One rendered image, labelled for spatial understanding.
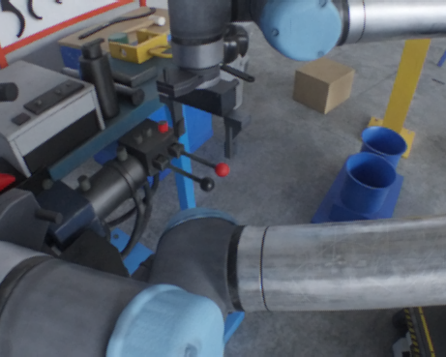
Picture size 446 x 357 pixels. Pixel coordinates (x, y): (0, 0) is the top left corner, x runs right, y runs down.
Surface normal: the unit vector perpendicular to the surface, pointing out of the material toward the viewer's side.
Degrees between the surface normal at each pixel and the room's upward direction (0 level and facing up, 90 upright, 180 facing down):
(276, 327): 0
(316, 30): 90
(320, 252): 23
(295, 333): 0
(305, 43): 90
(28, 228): 90
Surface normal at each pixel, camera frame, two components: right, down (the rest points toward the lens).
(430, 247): -0.33, -0.50
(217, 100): -0.57, 0.58
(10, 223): 0.97, 0.14
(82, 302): 0.02, -0.83
